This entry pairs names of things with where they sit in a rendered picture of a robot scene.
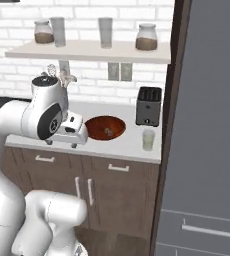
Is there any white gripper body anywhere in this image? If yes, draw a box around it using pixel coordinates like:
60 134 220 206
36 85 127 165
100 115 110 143
50 124 89 146

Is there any glass of lemonade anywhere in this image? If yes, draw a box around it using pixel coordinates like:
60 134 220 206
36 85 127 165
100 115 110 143
141 128 156 152

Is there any dark brown fridge housing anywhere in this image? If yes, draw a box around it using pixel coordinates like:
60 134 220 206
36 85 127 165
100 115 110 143
148 0 193 256

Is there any clear drinking glass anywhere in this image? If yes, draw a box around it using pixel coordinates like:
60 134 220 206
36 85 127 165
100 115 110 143
49 16 67 48
97 17 114 50

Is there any grey fridge door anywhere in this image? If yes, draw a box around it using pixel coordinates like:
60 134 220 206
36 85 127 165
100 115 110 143
160 0 230 224

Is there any grey fridge drawer front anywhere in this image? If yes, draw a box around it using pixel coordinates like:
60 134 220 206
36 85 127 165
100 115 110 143
154 208 230 256

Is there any brown wooden drawer front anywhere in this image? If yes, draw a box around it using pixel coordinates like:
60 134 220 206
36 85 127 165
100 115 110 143
88 155 161 181
19 146 91 178

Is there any copper round sink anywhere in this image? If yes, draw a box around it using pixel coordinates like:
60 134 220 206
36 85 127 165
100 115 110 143
84 115 127 142

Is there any brown wooden cupboard door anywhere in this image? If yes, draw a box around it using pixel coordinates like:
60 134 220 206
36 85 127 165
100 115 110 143
19 164 88 231
85 174 159 240

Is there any silver sink tap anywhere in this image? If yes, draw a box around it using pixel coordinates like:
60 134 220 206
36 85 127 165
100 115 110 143
46 60 78 89

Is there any grey toaster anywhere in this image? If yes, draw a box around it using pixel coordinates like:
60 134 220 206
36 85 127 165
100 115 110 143
135 85 163 128

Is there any glass jar with brown filling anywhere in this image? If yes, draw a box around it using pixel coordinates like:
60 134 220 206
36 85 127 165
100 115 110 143
134 22 159 52
33 19 55 45

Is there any white drawer handle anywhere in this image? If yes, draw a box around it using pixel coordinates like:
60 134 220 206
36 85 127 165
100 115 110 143
34 154 56 164
107 163 131 173

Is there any white cupboard door handle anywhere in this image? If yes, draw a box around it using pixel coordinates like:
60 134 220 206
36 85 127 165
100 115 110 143
86 178 95 207
74 176 82 200

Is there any grey wall socket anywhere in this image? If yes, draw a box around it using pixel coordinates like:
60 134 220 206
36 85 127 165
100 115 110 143
120 62 134 83
107 62 120 82

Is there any white wall shelf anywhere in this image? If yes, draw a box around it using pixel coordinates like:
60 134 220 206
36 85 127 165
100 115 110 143
4 39 172 65

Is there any silver fridge drawer handle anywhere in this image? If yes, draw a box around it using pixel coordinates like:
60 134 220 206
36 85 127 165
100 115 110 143
181 218 230 241

